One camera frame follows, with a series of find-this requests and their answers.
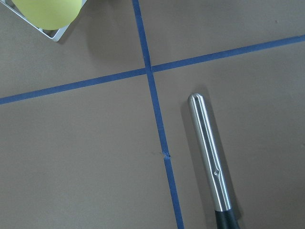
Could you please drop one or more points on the white cup rack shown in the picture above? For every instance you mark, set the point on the white cup rack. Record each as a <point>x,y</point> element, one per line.
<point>54,35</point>

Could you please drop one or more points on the steel black muddler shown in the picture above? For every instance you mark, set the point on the steel black muddler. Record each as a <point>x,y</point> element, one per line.
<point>224,213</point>

